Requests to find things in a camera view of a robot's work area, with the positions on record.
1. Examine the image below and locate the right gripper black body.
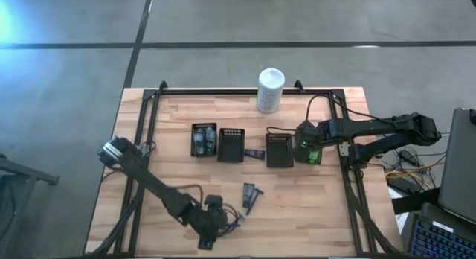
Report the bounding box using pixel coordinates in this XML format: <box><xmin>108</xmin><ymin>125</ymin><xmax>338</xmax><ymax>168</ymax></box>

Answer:
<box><xmin>294</xmin><ymin>119</ymin><xmax>326</xmax><ymax>164</ymax></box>

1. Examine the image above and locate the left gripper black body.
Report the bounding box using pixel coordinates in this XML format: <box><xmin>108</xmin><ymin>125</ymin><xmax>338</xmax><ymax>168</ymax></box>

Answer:
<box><xmin>193</xmin><ymin>194</ymin><xmax>228</xmax><ymax>241</ymax></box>

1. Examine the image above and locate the blue disposable razor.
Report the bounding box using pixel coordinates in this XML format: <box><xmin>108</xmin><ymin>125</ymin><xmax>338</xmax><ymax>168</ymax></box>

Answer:
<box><xmin>222</xmin><ymin>219</ymin><xmax>243</xmax><ymax>231</ymax></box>

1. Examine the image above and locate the black plastic basket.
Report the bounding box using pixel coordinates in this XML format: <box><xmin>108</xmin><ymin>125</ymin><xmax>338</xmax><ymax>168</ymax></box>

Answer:
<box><xmin>265</xmin><ymin>132</ymin><xmax>295</xmax><ymax>169</ymax></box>
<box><xmin>292</xmin><ymin>149</ymin><xmax>324</xmax><ymax>167</ymax></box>
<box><xmin>190</xmin><ymin>122</ymin><xmax>218</xmax><ymax>158</ymax></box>
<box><xmin>216</xmin><ymin>127</ymin><xmax>246</xmax><ymax>164</ymax></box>

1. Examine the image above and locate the dark grey sachet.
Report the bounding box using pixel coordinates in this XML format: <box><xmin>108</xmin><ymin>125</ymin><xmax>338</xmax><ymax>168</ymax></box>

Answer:
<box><xmin>242</xmin><ymin>182</ymin><xmax>256</xmax><ymax>210</ymax></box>

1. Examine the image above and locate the dark blue sachet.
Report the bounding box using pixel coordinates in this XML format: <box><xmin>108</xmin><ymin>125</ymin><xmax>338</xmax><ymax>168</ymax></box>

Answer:
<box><xmin>243</xmin><ymin>148</ymin><xmax>266</xmax><ymax>162</ymax></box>

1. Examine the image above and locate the white wipes canister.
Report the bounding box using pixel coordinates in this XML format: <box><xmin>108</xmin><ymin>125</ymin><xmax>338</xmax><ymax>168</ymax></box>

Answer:
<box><xmin>256</xmin><ymin>67</ymin><xmax>286</xmax><ymax>115</ymax></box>

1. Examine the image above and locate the black power adapter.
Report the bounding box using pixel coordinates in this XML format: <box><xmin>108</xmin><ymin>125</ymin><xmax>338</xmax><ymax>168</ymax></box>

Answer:
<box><xmin>396</xmin><ymin>150</ymin><xmax>422</xmax><ymax>167</ymax></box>
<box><xmin>386</xmin><ymin>176</ymin><xmax>414</xmax><ymax>195</ymax></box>

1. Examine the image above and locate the grey laptop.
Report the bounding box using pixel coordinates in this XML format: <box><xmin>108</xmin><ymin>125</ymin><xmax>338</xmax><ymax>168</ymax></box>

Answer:
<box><xmin>437</xmin><ymin>107</ymin><xmax>476</xmax><ymax>226</ymax></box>

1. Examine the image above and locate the backlit black keyboard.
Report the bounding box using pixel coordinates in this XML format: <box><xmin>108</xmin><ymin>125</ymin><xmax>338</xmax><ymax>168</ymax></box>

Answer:
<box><xmin>408</xmin><ymin>213</ymin><xmax>476</xmax><ymax>259</ymax></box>

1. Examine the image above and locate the black metal stand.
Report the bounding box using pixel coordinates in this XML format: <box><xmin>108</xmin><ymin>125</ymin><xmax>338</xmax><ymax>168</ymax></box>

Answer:
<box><xmin>0</xmin><ymin>152</ymin><xmax>61</xmax><ymax>259</ymax></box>

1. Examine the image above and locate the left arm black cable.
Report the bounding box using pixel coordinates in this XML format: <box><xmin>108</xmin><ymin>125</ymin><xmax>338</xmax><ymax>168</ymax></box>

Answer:
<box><xmin>177</xmin><ymin>183</ymin><xmax>206</xmax><ymax>206</ymax></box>

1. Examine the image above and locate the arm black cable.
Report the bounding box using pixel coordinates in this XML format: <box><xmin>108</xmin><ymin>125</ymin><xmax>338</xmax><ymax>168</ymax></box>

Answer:
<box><xmin>177</xmin><ymin>183</ymin><xmax>206</xmax><ymax>206</ymax></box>
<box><xmin>303</xmin><ymin>94</ymin><xmax>397</xmax><ymax>127</ymax></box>

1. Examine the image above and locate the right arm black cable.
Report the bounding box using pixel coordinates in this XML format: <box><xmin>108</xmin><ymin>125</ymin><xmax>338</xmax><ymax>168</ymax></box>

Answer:
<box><xmin>303</xmin><ymin>94</ymin><xmax>397</xmax><ymax>127</ymax></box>

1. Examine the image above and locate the black aluminium table frame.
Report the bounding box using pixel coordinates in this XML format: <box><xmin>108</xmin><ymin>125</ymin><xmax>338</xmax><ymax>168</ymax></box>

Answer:
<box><xmin>88</xmin><ymin>80</ymin><xmax>405</xmax><ymax>258</ymax></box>

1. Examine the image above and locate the yellow cable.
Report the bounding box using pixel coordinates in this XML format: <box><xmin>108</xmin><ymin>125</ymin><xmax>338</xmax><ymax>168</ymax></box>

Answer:
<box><xmin>384</xmin><ymin>161</ymin><xmax>448</xmax><ymax>182</ymax></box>

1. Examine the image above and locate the black strap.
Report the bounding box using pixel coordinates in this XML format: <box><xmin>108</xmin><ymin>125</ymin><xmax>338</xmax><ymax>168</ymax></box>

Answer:
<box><xmin>390</xmin><ymin>187</ymin><xmax>442</xmax><ymax>216</ymax></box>

